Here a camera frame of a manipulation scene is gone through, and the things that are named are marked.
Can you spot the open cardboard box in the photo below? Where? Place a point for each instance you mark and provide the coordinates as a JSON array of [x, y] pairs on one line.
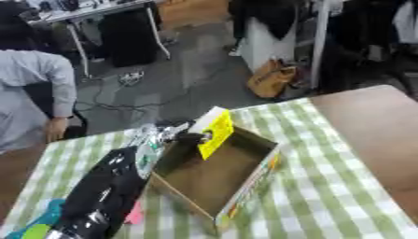
[[212, 177]]

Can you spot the white cabinet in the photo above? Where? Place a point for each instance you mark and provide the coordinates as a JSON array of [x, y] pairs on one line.
[[264, 46]]

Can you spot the pink object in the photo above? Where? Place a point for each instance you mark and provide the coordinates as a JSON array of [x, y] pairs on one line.
[[135, 215]]

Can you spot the brown bag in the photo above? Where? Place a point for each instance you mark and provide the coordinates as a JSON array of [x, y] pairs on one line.
[[270, 79]]

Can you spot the person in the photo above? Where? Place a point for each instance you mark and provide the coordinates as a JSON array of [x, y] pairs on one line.
[[24, 93]]

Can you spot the white power strip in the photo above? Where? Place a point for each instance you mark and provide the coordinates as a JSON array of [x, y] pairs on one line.
[[131, 77]]

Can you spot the person's hand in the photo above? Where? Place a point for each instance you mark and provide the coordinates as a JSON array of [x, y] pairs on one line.
[[55, 129]]

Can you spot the yellow and white box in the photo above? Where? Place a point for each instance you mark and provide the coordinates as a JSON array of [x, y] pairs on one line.
[[219, 130]]

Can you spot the white table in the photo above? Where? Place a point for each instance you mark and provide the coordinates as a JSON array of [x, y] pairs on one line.
[[98, 9]]

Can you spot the white pole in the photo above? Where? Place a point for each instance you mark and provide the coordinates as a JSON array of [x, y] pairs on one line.
[[320, 43]]

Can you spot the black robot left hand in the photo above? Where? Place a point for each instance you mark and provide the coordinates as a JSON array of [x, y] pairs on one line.
[[191, 137]]

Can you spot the black chair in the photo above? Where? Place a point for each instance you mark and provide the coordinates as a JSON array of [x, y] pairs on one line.
[[46, 96]]

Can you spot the green round object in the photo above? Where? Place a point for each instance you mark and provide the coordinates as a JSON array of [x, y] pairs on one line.
[[37, 232]]

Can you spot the black bin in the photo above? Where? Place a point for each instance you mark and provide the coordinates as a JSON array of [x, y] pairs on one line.
[[129, 37]]

